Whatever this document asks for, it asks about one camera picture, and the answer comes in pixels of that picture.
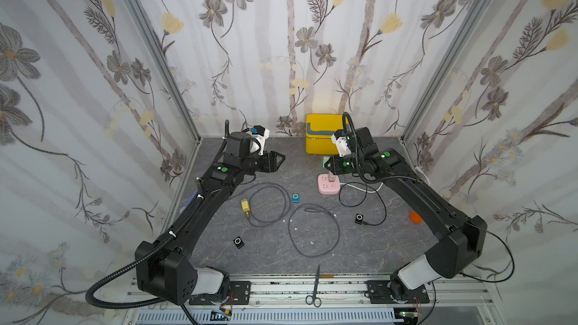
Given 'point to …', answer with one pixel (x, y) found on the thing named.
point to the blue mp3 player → (296, 197)
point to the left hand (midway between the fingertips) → (281, 155)
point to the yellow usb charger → (245, 206)
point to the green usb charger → (324, 159)
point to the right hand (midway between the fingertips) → (333, 162)
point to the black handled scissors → (314, 299)
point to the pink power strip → (327, 187)
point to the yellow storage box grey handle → (319, 130)
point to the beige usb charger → (332, 177)
